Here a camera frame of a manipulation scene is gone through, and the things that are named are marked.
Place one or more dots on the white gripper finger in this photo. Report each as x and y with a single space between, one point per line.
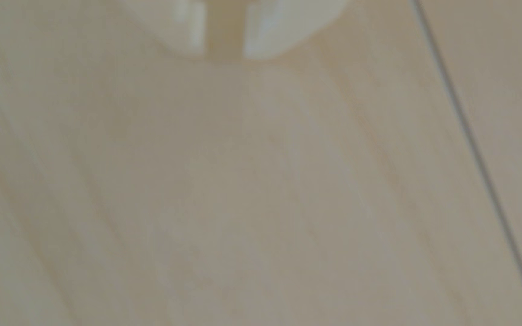
175 22
283 22

